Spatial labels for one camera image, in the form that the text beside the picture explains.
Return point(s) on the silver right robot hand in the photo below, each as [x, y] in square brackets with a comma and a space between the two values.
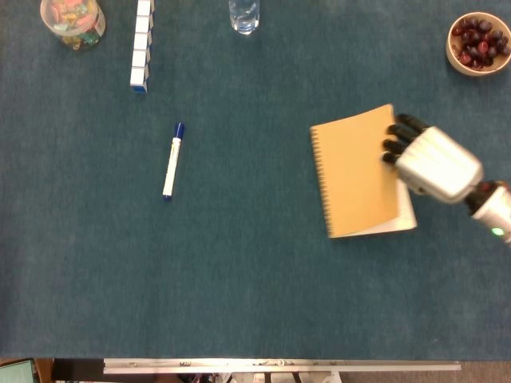
[439, 163]

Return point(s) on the tan spiral notebook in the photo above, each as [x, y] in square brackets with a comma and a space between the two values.
[351, 175]

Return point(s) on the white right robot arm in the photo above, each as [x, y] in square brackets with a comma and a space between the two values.
[495, 211]

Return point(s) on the beige round bowl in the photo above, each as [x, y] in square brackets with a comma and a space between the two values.
[459, 65]

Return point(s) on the dark red cherries pile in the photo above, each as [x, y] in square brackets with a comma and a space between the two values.
[479, 44]

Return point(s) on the blue felt table mat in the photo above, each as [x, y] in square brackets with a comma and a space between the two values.
[239, 279]

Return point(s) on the clear plastic water bottle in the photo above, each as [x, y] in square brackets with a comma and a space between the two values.
[243, 18]

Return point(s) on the white marker with blue cap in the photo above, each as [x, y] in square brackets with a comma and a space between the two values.
[172, 167]

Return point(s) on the blue and white snake puzzle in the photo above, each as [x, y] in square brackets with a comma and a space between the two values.
[139, 60]

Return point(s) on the clear jar of colourful clips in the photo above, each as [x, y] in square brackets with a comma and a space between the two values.
[76, 20]

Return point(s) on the green screen device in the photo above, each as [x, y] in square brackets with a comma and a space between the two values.
[16, 372]

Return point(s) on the aluminium table edge rail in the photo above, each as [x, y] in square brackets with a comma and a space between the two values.
[279, 365]

